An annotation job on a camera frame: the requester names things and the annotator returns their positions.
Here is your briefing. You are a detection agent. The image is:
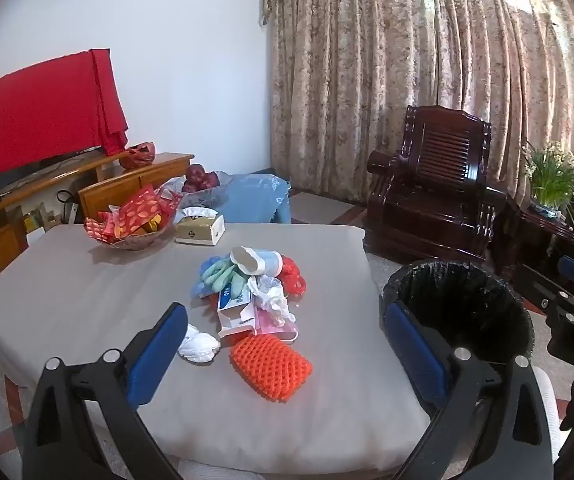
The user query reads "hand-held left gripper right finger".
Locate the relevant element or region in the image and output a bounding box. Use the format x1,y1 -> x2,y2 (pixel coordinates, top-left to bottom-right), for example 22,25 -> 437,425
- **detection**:
380,296 -> 554,480

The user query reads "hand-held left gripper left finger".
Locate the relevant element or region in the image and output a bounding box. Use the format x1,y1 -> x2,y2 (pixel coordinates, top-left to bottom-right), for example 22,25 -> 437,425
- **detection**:
21,302 -> 189,480

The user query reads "trash bin with black liner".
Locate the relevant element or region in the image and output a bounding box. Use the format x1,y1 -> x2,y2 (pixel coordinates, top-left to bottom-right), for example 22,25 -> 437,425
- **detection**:
381,258 -> 536,411

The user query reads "orange foam net sleeve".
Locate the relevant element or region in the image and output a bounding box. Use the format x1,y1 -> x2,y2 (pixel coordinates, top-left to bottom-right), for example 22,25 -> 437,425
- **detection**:
229,334 -> 314,402

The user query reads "pink face mask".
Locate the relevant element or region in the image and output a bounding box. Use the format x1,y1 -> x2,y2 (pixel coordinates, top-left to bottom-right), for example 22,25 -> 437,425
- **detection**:
256,305 -> 300,345

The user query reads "white crumpled wad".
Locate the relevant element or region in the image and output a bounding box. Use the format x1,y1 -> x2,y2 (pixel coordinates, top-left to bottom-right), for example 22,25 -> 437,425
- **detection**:
178,323 -> 221,365

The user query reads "dark wooden side table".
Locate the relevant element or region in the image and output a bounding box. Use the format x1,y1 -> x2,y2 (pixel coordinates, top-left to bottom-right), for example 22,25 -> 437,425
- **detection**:
494,195 -> 574,281

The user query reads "crumpled blue plastic cover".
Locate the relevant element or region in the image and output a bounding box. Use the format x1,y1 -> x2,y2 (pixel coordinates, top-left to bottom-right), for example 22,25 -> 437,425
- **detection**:
191,255 -> 228,300

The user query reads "grey tablecloth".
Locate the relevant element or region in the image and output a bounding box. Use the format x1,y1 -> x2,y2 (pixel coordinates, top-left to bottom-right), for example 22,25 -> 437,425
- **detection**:
0,222 -> 432,473

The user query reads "blue and white cardboard box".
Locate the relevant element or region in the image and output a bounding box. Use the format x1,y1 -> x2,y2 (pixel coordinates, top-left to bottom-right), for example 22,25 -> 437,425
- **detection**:
216,285 -> 258,337

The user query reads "potted flowering plant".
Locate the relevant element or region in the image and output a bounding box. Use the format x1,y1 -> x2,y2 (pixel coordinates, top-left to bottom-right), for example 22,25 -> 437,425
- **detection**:
522,142 -> 574,221

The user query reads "green rubber glove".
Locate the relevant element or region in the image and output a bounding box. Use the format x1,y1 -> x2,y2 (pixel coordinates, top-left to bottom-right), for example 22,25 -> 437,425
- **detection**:
202,259 -> 249,301

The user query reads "woven snack basket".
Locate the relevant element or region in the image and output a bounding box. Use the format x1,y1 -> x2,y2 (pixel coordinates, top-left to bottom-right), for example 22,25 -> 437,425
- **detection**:
84,217 -> 175,252

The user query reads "beige tissue box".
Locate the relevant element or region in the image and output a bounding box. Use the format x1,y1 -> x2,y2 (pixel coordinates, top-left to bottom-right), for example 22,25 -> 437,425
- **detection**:
175,207 -> 225,246

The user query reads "dark wooden armchair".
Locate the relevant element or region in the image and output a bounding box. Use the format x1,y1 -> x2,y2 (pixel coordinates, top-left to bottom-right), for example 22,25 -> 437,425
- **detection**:
366,105 -> 508,263

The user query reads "glass bowl of snacks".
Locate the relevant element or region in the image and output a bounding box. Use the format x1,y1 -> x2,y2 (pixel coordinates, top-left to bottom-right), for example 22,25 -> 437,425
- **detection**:
84,185 -> 183,241

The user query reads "light blue paper cup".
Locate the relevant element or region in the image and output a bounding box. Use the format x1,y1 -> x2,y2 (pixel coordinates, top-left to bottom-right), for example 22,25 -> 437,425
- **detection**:
254,249 -> 284,277

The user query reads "red net bag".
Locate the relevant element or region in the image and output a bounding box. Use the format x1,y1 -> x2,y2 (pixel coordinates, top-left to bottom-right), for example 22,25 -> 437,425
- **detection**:
279,256 -> 309,295

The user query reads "light wooden cabinet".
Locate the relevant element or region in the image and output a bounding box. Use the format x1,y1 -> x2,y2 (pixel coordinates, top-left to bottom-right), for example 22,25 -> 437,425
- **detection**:
0,152 -> 195,341

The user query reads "bag of red apples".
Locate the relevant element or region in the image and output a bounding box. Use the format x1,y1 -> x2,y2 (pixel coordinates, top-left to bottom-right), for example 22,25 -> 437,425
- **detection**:
167,170 -> 233,208

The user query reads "blue cloth covered stool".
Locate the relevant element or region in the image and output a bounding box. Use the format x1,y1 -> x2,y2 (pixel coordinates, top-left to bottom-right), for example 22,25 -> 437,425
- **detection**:
215,174 -> 293,224

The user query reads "small red basket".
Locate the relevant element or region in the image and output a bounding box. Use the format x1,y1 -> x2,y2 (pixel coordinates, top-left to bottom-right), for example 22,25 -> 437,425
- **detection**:
118,142 -> 158,170

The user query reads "black television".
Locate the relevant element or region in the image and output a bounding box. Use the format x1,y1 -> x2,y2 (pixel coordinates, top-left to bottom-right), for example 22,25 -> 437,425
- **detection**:
0,146 -> 104,196

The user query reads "beige patterned curtain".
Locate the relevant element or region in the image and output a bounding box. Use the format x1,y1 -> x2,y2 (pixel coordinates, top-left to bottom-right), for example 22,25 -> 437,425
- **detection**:
259,0 -> 574,211

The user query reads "red cloth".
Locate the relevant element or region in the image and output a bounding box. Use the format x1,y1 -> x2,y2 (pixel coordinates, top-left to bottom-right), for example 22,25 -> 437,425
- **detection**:
0,49 -> 129,181

